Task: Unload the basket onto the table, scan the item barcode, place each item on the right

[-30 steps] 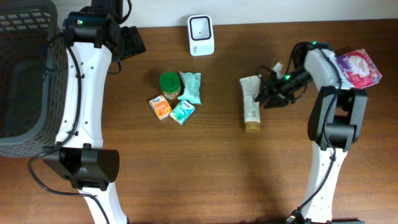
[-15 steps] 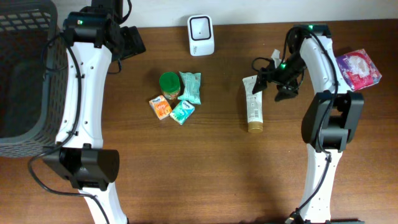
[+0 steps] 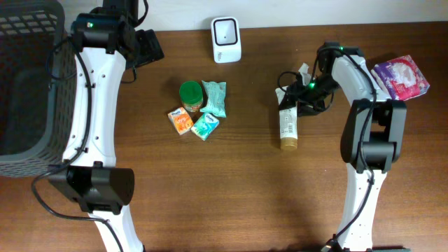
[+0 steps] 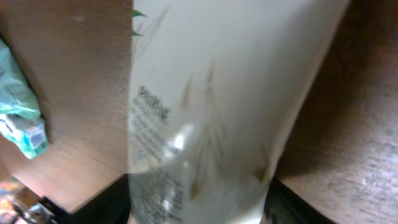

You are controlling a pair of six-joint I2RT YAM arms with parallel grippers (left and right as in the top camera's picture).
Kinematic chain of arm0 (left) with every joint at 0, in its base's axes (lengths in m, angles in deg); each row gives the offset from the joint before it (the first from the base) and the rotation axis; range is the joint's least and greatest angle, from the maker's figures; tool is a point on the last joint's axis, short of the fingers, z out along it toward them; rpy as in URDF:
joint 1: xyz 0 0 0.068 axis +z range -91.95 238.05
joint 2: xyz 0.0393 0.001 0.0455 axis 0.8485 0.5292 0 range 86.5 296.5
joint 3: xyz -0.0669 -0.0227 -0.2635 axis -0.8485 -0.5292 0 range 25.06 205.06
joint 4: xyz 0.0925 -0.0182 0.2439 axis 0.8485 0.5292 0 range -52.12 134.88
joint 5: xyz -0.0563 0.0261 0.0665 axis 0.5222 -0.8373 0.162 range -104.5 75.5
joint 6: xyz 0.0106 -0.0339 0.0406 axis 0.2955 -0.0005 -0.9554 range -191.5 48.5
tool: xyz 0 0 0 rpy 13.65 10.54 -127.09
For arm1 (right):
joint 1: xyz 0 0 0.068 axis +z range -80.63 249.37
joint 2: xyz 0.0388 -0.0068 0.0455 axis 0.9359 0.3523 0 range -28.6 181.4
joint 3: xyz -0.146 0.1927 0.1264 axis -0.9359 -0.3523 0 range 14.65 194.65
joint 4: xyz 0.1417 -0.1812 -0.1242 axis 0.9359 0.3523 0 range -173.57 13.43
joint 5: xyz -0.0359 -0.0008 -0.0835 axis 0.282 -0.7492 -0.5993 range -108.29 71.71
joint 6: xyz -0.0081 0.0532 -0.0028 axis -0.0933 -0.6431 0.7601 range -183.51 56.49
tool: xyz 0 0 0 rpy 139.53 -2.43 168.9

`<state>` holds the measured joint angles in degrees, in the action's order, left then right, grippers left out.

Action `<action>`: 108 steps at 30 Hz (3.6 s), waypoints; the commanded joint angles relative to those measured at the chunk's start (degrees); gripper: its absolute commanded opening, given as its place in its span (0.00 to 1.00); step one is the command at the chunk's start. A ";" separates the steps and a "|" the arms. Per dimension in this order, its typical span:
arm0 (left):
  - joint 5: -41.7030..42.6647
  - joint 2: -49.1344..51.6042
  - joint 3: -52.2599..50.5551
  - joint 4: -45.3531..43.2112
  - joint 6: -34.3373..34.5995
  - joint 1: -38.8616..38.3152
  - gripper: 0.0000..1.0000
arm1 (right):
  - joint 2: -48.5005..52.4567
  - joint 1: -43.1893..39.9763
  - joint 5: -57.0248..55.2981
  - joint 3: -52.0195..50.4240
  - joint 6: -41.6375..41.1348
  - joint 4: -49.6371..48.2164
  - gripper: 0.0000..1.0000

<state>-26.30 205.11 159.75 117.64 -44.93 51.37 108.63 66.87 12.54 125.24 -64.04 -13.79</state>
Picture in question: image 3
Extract white cream tube gold cap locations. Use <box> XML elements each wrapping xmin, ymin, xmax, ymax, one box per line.
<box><xmin>275</xmin><ymin>87</ymin><xmax>298</xmax><ymax>151</ymax></box>

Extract green lid glass jar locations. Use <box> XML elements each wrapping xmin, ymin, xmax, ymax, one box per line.
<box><xmin>179</xmin><ymin>81</ymin><xmax>204</xmax><ymax>113</ymax></box>

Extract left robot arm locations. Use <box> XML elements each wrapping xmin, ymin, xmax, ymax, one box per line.
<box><xmin>42</xmin><ymin>1</ymin><xmax>165</xmax><ymax>251</ymax></box>

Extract teal tissue pack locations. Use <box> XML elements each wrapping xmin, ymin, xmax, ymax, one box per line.
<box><xmin>191</xmin><ymin>113</ymin><xmax>220</xmax><ymax>141</ymax></box>

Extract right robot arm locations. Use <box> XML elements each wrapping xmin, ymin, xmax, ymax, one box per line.
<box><xmin>276</xmin><ymin>42</ymin><xmax>407</xmax><ymax>251</ymax></box>

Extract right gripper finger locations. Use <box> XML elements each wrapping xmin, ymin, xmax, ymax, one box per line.
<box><xmin>278</xmin><ymin>91</ymin><xmax>298</xmax><ymax>111</ymax></box>
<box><xmin>297</xmin><ymin>105</ymin><xmax>320</xmax><ymax>116</ymax></box>

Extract mint green wipes packet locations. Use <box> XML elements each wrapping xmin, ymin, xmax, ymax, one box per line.
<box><xmin>200</xmin><ymin>81</ymin><xmax>227</xmax><ymax>118</ymax></box>

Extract orange tissue pack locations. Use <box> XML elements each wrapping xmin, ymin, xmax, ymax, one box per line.
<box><xmin>167</xmin><ymin>107</ymin><xmax>194</xmax><ymax>135</ymax></box>

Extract red purple pad package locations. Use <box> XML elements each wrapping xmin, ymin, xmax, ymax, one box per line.
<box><xmin>371</xmin><ymin>55</ymin><xmax>430</xmax><ymax>101</ymax></box>

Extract grey plastic mesh basket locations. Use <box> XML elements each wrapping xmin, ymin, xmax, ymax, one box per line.
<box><xmin>1</xmin><ymin>1</ymin><xmax>76</xmax><ymax>178</ymax></box>

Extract white barcode scanner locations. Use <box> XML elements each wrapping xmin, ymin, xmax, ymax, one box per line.
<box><xmin>211</xmin><ymin>17</ymin><xmax>242</xmax><ymax>64</ymax></box>

